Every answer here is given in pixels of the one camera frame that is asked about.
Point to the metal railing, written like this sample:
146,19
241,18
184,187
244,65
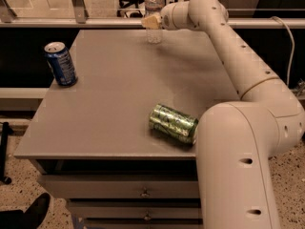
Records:
97,13

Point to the green soda can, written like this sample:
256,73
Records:
173,123

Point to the blue soda can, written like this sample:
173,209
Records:
60,62

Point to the black office chair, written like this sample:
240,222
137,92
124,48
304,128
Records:
130,9

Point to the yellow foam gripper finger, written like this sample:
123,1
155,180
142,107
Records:
152,21

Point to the grey drawer cabinet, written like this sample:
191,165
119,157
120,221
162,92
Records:
92,142

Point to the black shoe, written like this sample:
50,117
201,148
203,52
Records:
33,217

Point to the clear plastic water bottle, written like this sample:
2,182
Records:
153,6

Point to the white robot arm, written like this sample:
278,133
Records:
235,140

